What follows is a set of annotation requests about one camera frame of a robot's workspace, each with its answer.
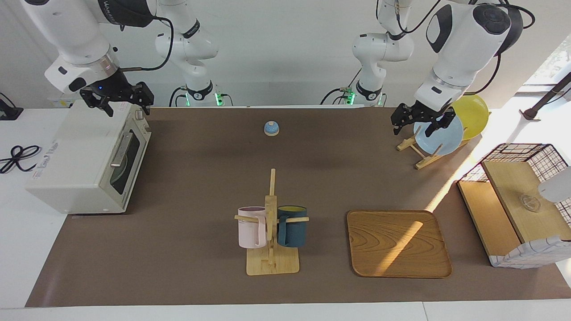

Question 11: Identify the glass oven door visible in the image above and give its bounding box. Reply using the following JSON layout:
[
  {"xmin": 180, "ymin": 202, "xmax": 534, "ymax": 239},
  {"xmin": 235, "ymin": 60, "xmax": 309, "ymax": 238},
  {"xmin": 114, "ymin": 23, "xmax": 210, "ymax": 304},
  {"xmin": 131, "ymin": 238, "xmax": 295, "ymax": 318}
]
[{"xmin": 103, "ymin": 117, "xmax": 151, "ymax": 212}]

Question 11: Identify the cream toaster oven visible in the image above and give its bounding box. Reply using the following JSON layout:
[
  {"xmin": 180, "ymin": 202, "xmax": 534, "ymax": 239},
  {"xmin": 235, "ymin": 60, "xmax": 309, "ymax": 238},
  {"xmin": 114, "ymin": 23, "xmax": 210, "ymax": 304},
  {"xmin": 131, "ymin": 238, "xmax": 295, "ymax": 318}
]
[{"xmin": 25, "ymin": 100, "xmax": 152, "ymax": 215}]

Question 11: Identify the light blue plate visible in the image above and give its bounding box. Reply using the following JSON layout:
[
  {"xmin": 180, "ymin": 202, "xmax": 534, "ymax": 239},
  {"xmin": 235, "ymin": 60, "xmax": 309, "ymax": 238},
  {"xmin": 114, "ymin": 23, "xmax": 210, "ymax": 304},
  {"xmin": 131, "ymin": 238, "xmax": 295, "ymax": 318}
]
[{"xmin": 413, "ymin": 114, "xmax": 464, "ymax": 156}]

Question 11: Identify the wooden plate rack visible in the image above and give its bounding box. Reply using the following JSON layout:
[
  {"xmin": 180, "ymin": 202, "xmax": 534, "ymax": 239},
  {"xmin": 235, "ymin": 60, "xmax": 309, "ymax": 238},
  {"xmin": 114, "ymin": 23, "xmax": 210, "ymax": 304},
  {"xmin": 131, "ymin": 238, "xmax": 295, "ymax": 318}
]
[{"xmin": 397, "ymin": 125, "xmax": 469, "ymax": 170}]

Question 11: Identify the yellow plate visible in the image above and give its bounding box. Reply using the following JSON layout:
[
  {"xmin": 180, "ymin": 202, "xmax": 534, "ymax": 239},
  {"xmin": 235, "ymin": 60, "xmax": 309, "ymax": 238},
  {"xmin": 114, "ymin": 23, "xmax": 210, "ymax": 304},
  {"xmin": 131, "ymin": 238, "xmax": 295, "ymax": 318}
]
[{"xmin": 451, "ymin": 94, "xmax": 490, "ymax": 141}]

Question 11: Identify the large wooden board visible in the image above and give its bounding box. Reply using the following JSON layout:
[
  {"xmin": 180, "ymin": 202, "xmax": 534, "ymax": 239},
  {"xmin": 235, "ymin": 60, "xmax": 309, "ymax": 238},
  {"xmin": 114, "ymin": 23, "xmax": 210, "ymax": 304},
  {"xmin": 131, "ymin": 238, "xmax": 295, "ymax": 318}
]
[{"xmin": 482, "ymin": 160, "xmax": 571, "ymax": 243}]

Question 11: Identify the black desk clamp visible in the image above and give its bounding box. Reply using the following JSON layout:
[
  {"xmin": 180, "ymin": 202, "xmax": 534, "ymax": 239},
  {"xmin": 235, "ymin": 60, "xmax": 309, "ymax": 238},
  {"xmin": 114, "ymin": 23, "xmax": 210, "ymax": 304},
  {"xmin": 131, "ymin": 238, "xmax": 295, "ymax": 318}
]
[{"xmin": 0, "ymin": 93, "xmax": 24, "ymax": 121}]

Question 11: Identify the narrow wooden board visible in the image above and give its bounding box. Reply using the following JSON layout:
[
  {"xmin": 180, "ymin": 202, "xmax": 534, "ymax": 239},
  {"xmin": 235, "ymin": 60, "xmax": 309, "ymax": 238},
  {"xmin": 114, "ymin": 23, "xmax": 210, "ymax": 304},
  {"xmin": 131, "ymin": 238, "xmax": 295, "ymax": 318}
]
[{"xmin": 458, "ymin": 181, "xmax": 521, "ymax": 257}]

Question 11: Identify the brown wooden tray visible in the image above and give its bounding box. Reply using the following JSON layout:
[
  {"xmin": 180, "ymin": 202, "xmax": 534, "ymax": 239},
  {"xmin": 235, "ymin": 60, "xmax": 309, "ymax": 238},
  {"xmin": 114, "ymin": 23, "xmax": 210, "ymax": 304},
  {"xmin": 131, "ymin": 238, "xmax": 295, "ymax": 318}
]
[{"xmin": 347, "ymin": 210, "xmax": 452, "ymax": 279}]

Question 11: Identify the black tripod stand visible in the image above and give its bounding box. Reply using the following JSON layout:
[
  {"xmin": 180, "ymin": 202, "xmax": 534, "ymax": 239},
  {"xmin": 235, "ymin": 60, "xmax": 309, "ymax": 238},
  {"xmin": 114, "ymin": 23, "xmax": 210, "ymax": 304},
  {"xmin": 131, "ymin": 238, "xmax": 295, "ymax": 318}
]
[{"xmin": 520, "ymin": 71, "xmax": 571, "ymax": 121}]

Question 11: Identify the clear glass knob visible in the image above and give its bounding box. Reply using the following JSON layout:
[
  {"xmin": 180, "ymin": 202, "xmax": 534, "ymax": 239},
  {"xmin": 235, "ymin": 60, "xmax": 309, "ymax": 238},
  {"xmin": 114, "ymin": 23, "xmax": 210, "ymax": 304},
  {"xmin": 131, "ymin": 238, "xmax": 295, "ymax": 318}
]
[{"xmin": 520, "ymin": 195, "xmax": 542, "ymax": 212}]

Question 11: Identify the blurry white object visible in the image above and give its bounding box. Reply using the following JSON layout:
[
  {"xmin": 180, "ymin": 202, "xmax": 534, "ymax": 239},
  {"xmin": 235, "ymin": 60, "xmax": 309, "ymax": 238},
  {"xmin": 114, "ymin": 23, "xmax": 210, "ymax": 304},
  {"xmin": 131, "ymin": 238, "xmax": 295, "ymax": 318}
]
[{"xmin": 538, "ymin": 167, "xmax": 571, "ymax": 203}]

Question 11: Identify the brown table mat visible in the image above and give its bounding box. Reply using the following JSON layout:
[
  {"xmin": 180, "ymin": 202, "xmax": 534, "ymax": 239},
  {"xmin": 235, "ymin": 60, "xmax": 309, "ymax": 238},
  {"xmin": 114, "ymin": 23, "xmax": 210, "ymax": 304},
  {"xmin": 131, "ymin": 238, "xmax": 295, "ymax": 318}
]
[{"xmin": 25, "ymin": 106, "xmax": 571, "ymax": 308}]

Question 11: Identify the dark blue mug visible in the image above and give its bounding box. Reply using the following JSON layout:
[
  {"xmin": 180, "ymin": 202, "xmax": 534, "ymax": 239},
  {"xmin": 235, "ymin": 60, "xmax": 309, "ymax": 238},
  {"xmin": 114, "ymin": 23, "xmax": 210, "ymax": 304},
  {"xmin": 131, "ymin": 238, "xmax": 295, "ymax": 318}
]
[{"xmin": 277, "ymin": 205, "xmax": 308, "ymax": 248}]

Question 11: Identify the pink mug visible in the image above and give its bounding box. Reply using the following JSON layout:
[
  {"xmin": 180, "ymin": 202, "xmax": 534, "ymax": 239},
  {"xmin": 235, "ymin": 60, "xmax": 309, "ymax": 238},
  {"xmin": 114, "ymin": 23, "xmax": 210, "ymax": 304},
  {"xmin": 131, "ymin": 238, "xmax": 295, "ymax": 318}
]
[{"xmin": 237, "ymin": 206, "xmax": 268, "ymax": 249}]

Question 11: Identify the wooden mug rack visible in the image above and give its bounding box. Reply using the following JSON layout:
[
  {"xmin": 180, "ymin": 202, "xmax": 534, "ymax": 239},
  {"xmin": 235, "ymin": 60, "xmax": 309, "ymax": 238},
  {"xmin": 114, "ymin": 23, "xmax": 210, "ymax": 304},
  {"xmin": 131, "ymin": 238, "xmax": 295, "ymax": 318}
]
[{"xmin": 234, "ymin": 168, "xmax": 310, "ymax": 276}]

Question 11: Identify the black right base cable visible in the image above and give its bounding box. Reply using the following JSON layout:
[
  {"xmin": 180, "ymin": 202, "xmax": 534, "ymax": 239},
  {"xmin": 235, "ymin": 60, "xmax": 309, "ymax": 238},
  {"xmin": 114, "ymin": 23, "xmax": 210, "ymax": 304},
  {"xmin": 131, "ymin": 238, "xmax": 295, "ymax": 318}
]
[{"xmin": 169, "ymin": 86, "xmax": 188, "ymax": 107}]

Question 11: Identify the black base cable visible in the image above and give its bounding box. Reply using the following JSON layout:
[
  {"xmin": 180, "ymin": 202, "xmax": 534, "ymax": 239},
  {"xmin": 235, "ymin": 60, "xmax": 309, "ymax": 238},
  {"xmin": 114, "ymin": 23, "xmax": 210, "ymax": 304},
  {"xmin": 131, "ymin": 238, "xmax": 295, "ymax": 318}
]
[
  {"xmin": 169, "ymin": 86, "xmax": 188, "ymax": 107},
  {"xmin": 320, "ymin": 67, "xmax": 363, "ymax": 106}
]

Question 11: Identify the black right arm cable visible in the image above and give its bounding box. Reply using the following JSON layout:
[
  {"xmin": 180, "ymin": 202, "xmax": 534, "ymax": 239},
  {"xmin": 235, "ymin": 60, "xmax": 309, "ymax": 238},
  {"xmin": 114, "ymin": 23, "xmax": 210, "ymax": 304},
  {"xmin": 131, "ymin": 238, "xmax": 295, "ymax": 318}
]
[{"xmin": 120, "ymin": 16, "xmax": 175, "ymax": 72}]

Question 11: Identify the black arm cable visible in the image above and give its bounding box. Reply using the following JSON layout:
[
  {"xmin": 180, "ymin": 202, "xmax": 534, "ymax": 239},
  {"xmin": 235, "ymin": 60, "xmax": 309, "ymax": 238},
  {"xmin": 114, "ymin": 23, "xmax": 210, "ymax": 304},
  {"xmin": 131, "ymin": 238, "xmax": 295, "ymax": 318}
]
[
  {"xmin": 120, "ymin": 16, "xmax": 175, "ymax": 72},
  {"xmin": 464, "ymin": 4, "xmax": 536, "ymax": 95}
]

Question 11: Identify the black left base cable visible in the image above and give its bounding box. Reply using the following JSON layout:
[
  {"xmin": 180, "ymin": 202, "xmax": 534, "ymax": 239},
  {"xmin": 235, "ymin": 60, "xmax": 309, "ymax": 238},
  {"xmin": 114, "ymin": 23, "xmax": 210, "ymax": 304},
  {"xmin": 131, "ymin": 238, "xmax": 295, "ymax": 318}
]
[{"xmin": 320, "ymin": 67, "xmax": 363, "ymax": 106}]

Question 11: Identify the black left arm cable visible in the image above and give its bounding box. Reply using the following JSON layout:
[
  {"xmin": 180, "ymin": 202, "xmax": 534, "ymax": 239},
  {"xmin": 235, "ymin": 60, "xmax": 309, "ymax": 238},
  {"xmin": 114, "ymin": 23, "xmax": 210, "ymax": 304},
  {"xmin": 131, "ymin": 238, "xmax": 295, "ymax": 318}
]
[{"xmin": 464, "ymin": 4, "xmax": 536, "ymax": 95}]

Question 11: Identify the coiled black cable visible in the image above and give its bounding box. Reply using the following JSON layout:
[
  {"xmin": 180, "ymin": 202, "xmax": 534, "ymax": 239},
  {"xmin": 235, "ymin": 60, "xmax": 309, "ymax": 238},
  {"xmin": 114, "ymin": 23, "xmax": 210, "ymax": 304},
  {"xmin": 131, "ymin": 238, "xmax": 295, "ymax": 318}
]
[{"xmin": 0, "ymin": 145, "xmax": 41, "ymax": 174}]

